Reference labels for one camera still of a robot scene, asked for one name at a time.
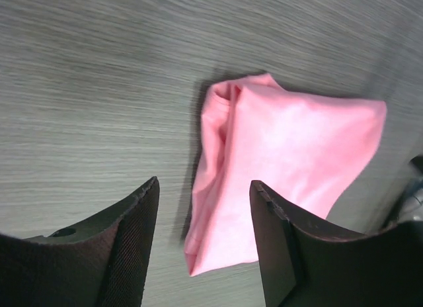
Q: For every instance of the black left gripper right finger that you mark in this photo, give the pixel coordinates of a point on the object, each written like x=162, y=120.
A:
x=307, y=261

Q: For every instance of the pink t shirt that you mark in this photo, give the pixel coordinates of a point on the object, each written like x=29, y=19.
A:
x=308, y=148

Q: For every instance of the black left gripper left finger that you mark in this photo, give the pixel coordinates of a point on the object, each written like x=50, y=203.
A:
x=99, y=261

